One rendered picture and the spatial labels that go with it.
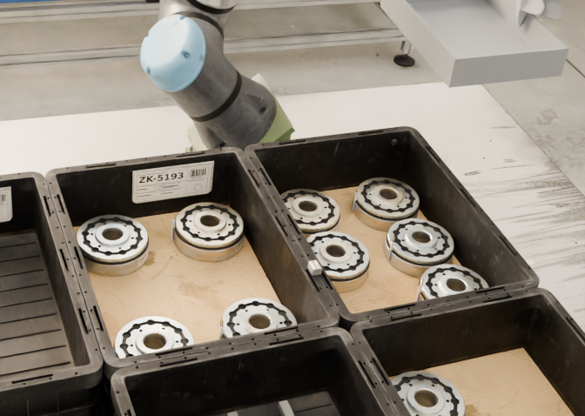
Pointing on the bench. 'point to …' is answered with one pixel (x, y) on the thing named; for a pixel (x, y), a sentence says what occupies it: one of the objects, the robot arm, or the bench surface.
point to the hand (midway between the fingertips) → (522, 17)
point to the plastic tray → (472, 30)
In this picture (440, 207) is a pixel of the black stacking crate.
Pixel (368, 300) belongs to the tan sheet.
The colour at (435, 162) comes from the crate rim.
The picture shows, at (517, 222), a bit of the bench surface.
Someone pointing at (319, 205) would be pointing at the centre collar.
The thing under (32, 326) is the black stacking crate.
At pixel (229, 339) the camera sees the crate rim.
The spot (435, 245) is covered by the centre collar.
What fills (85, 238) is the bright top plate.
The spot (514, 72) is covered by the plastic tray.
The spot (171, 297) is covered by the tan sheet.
